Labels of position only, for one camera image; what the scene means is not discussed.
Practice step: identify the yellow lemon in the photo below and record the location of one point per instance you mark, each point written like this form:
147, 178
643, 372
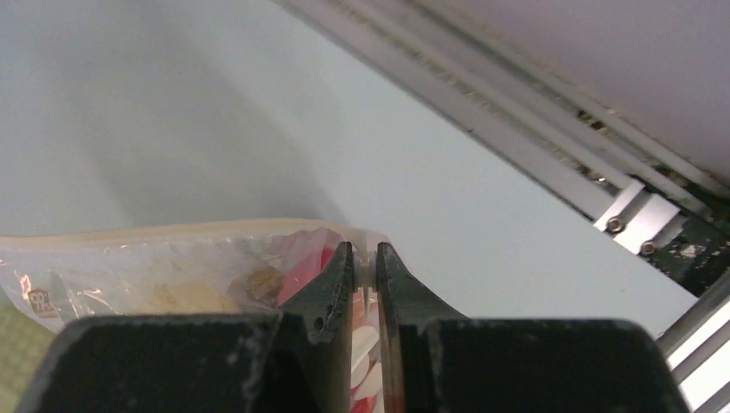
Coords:
187, 298

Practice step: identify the yellow plastic basket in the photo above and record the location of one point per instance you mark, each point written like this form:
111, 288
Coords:
23, 345

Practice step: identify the aluminium frame rail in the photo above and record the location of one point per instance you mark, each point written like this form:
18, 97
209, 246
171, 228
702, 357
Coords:
646, 197

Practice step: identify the red mango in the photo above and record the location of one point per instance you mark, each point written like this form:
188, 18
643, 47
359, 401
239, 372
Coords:
304, 255

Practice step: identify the clear dotted zip bag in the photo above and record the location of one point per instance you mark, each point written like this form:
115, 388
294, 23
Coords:
55, 280

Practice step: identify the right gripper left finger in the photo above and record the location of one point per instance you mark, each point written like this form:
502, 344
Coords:
293, 359

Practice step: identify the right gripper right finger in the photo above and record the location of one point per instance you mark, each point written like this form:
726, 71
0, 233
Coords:
436, 359

